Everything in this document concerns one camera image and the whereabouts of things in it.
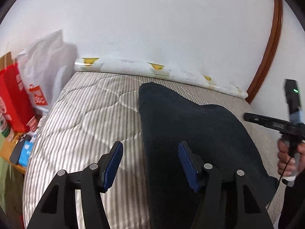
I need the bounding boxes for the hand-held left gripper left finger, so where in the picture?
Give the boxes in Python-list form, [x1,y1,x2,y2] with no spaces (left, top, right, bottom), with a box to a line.
[27,141,124,229]

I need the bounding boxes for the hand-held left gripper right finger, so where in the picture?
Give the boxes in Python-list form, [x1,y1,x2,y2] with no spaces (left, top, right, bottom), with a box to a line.
[178,141,274,229]

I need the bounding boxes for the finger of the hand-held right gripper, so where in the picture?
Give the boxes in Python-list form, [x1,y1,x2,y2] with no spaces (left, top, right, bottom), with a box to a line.
[243,113,271,127]

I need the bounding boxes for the black sweatshirt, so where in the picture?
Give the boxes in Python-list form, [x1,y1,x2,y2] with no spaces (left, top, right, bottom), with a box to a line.
[139,82,279,229]

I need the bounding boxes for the person's right forearm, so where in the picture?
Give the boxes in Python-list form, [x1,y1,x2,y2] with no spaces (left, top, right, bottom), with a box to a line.
[278,142,305,229]

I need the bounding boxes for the person's right hand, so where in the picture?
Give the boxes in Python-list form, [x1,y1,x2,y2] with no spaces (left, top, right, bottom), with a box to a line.
[278,139,297,177]

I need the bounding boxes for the striped quilted mattress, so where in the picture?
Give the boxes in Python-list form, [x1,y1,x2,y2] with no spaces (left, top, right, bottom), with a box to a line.
[22,72,286,229]

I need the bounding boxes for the brown wooden trim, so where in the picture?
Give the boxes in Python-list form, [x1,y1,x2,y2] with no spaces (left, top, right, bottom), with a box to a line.
[245,0,283,104]

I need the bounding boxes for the blue box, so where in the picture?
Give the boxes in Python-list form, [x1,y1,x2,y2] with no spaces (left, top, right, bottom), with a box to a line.
[19,140,35,167]

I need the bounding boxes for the red white small packet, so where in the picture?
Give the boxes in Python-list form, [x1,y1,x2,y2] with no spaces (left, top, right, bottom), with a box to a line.
[25,116,46,136]

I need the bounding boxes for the black phone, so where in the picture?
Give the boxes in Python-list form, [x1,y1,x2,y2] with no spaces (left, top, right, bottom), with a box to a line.
[10,139,26,165]

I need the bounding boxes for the white rolled sheet yellow print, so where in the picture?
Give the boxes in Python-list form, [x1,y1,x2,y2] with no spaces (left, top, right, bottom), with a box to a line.
[75,57,248,99]

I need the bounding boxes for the wooden side table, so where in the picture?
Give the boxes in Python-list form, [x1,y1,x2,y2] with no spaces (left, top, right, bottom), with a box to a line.
[0,137,27,174]

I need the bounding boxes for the green white cup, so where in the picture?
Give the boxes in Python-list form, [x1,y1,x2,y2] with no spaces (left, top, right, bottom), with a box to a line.
[0,100,15,142]

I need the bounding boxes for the white plastic bag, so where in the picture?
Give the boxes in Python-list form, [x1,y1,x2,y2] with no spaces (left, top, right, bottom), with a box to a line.
[17,29,78,115]

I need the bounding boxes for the red paper bag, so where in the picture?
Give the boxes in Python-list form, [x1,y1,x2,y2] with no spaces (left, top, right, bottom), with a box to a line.
[0,63,36,134]

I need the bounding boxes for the brown cardboard piece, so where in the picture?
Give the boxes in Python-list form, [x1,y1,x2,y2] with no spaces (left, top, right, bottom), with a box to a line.
[0,51,13,71]

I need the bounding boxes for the black cable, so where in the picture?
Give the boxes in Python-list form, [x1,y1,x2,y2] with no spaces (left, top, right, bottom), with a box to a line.
[266,156,295,210]

